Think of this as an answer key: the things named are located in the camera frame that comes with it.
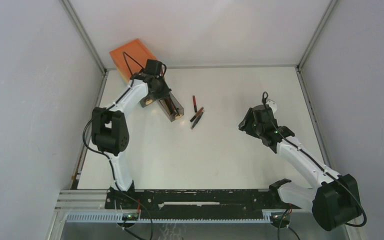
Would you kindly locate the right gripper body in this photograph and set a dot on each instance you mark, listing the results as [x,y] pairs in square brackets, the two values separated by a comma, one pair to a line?
[249,125]

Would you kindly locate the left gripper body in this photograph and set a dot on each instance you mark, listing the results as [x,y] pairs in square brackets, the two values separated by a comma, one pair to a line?
[161,90]

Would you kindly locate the orange yellow blue drawer box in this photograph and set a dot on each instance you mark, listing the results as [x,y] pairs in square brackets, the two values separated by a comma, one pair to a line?
[129,60]

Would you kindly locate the black powder brush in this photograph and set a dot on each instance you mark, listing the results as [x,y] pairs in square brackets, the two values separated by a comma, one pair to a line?
[172,109]

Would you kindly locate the red lip gloss black cap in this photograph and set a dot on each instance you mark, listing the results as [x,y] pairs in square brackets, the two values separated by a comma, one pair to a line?
[194,104]

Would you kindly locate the orange lip gloss black cap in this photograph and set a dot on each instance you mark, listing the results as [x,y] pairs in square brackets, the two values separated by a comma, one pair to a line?
[196,114]

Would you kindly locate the dark green makeup pen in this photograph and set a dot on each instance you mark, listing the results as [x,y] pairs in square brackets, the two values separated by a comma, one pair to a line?
[195,122]

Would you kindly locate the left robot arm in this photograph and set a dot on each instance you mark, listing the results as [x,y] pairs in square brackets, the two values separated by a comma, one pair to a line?
[109,129]

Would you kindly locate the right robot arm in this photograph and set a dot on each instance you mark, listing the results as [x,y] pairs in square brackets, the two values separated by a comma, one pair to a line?
[332,198]

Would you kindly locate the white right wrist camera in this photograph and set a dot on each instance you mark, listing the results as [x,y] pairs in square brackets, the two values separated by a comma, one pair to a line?
[272,105]

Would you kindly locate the aluminium frame rail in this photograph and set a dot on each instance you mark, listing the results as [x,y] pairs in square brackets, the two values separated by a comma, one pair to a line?
[79,27]

